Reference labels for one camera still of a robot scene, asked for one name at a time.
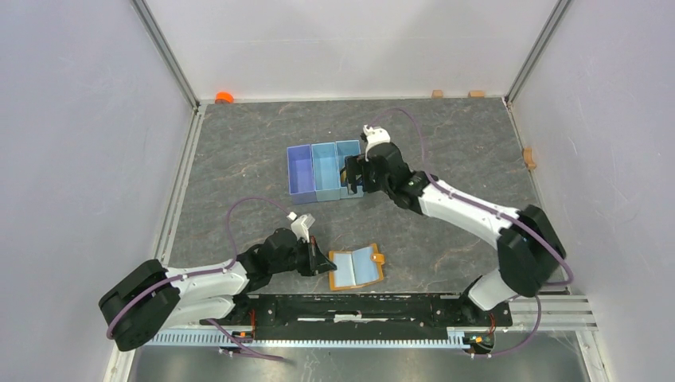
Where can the light blue bin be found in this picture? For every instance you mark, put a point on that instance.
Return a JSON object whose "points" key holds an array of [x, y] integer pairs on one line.
{"points": [[345, 149], [326, 172]]}

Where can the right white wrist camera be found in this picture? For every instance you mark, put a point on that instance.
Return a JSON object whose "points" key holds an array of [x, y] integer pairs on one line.
{"points": [[373, 136]]}

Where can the curved wooden piece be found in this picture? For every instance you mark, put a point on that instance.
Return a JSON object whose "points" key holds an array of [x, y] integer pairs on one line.
{"points": [[527, 154]]}

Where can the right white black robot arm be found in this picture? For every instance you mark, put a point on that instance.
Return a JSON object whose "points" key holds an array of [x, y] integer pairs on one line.
{"points": [[528, 248]]}

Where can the orange round cap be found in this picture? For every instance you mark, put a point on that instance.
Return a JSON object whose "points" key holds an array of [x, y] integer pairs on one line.
{"points": [[223, 97]]}

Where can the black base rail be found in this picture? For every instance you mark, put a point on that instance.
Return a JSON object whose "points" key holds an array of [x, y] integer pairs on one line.
{"points": [[413, 316]]}

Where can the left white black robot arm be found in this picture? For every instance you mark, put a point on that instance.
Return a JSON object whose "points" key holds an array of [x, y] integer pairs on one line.
{"points": [[152, 297]]}

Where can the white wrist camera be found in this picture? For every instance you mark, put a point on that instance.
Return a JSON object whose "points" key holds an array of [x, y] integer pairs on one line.
{"points": [[373, 136], [300, 225]]}

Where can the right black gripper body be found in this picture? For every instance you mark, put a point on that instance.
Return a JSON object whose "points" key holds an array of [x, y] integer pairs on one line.
{"points": [[374, 184]]}

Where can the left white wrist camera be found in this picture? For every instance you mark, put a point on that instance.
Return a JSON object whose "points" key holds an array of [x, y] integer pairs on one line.
{"points": [[300, 225]]}

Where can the stack of credit cards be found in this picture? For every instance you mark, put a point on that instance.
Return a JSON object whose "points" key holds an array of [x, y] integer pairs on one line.
{"points": [[352, 177]]}

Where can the white slotted cable duct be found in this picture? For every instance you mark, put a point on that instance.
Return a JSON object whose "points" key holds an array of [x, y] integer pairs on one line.
{"points": [[215, 338]]}

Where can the orange leather card holder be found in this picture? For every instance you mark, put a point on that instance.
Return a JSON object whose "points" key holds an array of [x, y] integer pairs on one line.
{"points": [[356, 269]]}

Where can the purple plastic bin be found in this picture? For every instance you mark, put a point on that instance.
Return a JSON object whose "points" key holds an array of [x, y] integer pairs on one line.
{"points": [[301, 175]]}

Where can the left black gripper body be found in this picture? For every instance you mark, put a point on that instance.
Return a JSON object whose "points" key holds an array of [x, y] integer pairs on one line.
{"points": [[303, 257]]}

